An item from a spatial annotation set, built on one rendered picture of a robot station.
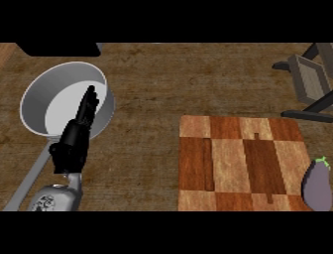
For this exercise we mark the tiered basket with black frame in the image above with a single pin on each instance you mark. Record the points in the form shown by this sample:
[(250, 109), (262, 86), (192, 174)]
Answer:
[(316, 82)]

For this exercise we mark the purple eggplant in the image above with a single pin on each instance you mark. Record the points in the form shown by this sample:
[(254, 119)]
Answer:
[(318, 188)]

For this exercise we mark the wooden patchwork cutting board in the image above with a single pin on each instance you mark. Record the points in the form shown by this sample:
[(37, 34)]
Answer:
[(243, 162)]

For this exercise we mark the black appliance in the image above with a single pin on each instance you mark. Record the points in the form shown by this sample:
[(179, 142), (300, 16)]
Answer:
[(60, 49)]

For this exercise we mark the grey metal saucepan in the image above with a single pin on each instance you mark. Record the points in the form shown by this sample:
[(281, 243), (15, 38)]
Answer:
[(52, 99)]

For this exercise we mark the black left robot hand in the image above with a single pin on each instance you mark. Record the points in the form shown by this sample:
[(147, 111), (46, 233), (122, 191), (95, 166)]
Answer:
[(73, 139)]

